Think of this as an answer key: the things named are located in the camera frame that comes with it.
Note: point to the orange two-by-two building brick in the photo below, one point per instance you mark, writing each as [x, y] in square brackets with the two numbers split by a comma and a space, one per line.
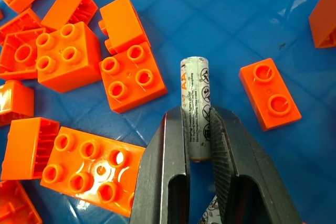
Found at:
[131, 79]
[69, 61]

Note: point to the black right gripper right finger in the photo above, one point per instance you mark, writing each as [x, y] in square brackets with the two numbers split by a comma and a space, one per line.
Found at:
[244, 161]

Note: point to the grey AA battery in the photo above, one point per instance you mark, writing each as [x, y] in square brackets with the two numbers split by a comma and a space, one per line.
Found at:
[208, 212]
[195, 90]

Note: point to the blue plastic bin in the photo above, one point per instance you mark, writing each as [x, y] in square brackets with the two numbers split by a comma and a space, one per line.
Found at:
[210, 19]

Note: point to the orange two-by-four building brick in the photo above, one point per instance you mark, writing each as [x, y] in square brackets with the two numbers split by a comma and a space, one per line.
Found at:
[92, 166]

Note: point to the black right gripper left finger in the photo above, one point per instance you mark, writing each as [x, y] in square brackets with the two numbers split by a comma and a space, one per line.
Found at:
[157, 171]

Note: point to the orange one-by-two building brick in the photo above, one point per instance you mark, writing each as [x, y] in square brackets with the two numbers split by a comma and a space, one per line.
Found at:
[270, 95]

